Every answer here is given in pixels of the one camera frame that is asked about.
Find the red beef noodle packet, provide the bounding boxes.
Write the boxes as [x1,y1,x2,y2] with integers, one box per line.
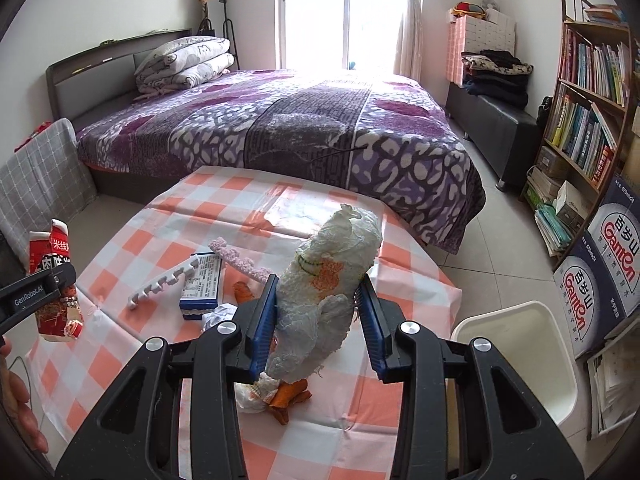
[28,219,84,342]

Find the white plastic bag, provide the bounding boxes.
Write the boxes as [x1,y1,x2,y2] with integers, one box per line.
[265,204,383,384]

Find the white plastic trash bin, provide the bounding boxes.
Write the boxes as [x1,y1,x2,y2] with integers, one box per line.
[451,300,578,425]

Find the person's left hand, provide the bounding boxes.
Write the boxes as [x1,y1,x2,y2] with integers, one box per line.
[1,339,49,454]

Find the crumpled blue-white paper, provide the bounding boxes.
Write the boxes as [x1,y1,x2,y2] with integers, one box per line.
[202,304,238,332]

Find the orange peel piece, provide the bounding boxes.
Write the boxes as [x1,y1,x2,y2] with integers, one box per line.
[268,379,312,426]

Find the small blue white box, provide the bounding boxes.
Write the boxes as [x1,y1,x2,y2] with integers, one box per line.
[179,252,221,321]

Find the pink foam strip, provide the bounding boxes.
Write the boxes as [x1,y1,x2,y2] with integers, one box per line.
[208,237,271,284]

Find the orange checkered tablecloth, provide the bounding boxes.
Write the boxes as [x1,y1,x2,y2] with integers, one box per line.
[27,167,461,479]

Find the grey plaid covered stand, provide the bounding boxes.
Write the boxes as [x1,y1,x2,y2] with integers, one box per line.
[1,118,96,263]

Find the purple patterned bed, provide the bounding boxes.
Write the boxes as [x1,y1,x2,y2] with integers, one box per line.
[74,70,486,254]

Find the lower Ganten water carton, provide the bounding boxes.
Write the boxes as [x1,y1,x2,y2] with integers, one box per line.
[553,234,626,360]

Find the ganten water carton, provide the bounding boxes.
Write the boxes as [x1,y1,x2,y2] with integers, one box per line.
[553,234,626,360]
[588,176,640,316]

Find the dark grey headboard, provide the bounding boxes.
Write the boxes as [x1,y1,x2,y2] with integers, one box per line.
[46,29,191,129]

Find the black storage bench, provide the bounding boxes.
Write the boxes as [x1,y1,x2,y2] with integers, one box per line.
[445,82,542,194]

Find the white shelf with papers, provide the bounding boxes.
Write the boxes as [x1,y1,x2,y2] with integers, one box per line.
[587,318,639,440]

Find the upper Ganten water carton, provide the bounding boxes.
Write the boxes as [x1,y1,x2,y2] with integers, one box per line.
[588,176,640,316]

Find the white curtain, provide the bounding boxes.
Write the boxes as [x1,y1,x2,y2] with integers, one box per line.
[394,0,422,81]

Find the wooden bookshelf with books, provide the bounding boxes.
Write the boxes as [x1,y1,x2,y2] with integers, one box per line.
[521,0,639,266]

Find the pile of dark clothes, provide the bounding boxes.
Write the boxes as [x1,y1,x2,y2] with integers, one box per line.
[461,49,534,110]

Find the folded floral quilt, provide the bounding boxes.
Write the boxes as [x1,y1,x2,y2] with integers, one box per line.
[134,36,234,96]

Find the bright window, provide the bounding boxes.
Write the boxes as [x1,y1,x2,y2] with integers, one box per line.
[277,0,405,74]

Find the pink white drawer cabinet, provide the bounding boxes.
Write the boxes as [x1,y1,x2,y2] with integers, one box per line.
[446,9,516,87]

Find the black coat stand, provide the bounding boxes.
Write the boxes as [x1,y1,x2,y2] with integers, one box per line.
[198,0,240,70]

